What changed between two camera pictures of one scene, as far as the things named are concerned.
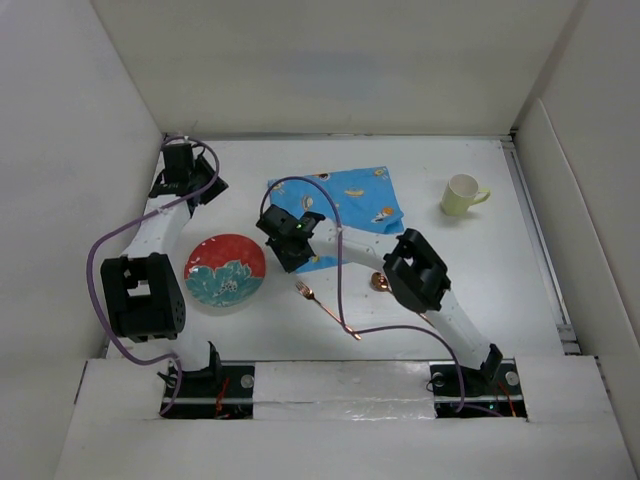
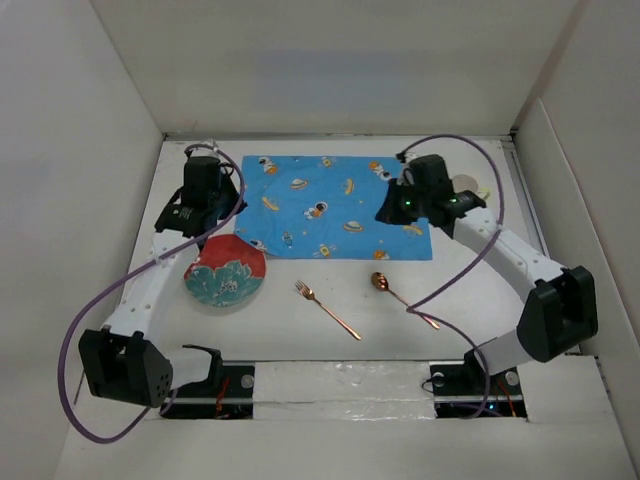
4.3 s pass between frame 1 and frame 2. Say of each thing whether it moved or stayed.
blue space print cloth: moved
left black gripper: moved
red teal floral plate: stayed
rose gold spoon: stayed
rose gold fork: stayed
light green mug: stayed
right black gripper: moved
